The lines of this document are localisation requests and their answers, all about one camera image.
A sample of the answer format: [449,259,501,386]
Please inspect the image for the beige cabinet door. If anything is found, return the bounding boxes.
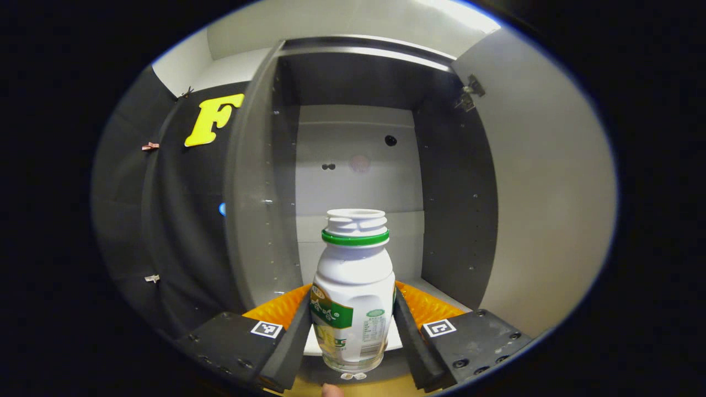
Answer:
[451,28,618,340]

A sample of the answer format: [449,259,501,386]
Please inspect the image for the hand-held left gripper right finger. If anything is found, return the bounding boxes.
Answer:
[393,281,534,393]

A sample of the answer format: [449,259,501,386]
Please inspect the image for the black backdrop cloth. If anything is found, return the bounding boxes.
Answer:
[91,66,250,340]

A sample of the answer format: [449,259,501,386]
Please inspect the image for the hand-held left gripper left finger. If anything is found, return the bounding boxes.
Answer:
[175,284,314,393]

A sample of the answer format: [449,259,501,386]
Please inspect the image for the white plastic bottle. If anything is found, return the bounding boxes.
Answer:
[309,208,397,373]

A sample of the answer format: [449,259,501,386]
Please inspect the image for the grey cabinet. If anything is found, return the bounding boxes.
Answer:
[223,35,500,387]

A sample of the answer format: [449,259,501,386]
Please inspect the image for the metal door hinge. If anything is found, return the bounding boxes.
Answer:
[455,74,486,112]

